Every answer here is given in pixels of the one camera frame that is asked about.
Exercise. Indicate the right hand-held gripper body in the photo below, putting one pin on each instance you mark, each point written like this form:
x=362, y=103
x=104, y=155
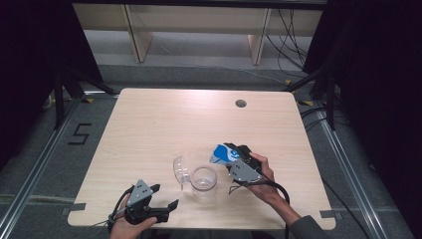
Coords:
x=244, y=172

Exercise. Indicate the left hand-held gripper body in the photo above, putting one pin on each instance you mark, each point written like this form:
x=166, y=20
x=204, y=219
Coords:
x=139, y=194

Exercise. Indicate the blue and white bag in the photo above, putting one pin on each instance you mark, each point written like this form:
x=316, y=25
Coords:
x=220, y=154

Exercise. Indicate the person's right hand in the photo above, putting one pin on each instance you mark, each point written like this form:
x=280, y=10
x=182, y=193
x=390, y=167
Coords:
x=267, y=186

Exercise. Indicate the person's left hand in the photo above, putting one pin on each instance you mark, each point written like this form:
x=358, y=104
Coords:
x=126, y=230

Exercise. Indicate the grey tape strip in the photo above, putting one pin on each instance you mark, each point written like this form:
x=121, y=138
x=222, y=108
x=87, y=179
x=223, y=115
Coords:
x=79, y=207
x=327, y=214

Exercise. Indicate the yellow and black tape piece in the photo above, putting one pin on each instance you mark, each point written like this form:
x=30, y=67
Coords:
x=288, y=81
x=88, y=100
x=307, y=103

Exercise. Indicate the black metal stand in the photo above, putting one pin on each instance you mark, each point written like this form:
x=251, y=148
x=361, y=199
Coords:
x=59, y=106
x=330, y=106

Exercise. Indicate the light wooden shelf unit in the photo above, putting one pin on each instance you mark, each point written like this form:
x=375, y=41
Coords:
x=139, y=43

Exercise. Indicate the black curtain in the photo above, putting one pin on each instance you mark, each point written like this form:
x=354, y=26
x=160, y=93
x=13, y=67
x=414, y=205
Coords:
x=381, y=83
x=30, y=66

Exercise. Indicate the aluminium floor rail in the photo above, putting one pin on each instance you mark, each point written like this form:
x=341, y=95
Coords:
x=31, y=177
x=345, y=166

